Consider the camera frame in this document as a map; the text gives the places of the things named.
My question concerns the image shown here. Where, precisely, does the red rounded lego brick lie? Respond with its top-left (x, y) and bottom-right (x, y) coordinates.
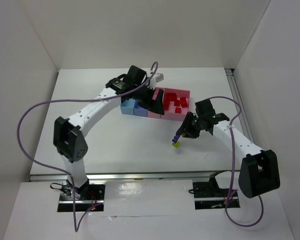
top-left (164, 92), bottom-right (178, 103)

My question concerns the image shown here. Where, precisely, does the aluminium rail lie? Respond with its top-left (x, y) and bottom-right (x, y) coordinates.
top-left (29, 170), bottom-right (263, 182)
top-left (224, 67), bottom-right (265, 177)

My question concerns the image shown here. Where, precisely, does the purple lego brick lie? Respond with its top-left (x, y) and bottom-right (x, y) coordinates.
top-left (172, 134), bottom-right (181, 143)

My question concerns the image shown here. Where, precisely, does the aluminium rail right side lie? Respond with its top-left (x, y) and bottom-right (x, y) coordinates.
top-left (224, 67), bottom-right (265, 177)

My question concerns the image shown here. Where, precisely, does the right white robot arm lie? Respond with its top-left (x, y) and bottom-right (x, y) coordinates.
top-left (172, 99), bottom-right (281, 199)

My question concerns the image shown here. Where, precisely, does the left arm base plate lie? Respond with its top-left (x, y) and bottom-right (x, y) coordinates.
top-left (57, 183), bottom-right (106, 213)

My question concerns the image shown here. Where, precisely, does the light blue bin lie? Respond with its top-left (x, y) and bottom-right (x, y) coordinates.
top-left (120, 99), bottom-right (136, 116)

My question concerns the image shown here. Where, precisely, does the aluminium rail front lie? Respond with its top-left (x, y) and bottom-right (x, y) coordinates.
top-left (29, 170), bottom-right (263, 182)

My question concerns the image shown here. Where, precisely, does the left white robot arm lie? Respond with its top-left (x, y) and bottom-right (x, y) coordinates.
top-left (53, 62), bottom-right (164, 199)

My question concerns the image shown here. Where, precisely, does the small pink bin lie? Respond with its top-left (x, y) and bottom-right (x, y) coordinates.
top-left (147, 87), bottom-right (165, 119)

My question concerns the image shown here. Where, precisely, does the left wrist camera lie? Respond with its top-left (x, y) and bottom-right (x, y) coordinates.
top-left (150, 73), bottom-right (164, 83)

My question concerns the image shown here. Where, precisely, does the lime green lego brick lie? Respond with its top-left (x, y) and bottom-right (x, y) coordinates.
top-left (172, 141), bottom-right (180, 148)

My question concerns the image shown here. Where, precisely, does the red long lego brick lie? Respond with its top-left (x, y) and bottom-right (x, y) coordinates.
top-left (175, 107), bottom-right (182, 114)

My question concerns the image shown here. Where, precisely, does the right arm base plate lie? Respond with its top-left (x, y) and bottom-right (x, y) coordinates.
top-left (188, 182), bottom-right (229, 210)

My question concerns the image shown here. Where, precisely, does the small red lego brick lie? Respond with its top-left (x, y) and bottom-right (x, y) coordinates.
top-left (163, 101), bottom-right (171, 112)

